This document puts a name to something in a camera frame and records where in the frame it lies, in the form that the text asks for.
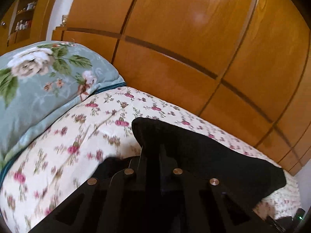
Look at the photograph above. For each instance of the wooden shelf unit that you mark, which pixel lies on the wooden shelf unit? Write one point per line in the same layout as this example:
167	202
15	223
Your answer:
25	22

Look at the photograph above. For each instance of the wooden wardrobe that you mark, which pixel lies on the wooden wardrobe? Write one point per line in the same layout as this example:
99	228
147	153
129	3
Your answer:
243	65

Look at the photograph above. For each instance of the teal floral pillow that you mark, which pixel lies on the teal floral pillow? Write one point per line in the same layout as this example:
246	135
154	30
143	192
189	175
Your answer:
41	82

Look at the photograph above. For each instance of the black pants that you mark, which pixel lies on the black pants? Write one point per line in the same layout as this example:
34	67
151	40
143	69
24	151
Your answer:
166	147

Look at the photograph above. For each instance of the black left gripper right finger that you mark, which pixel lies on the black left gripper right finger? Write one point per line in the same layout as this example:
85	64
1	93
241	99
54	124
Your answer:
195	205

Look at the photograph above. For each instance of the white floral bedspread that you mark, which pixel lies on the white floral bedspread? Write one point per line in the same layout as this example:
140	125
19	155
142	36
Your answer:
67	153

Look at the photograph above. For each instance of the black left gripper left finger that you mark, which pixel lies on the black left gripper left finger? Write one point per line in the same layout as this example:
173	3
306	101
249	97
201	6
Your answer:
117	198

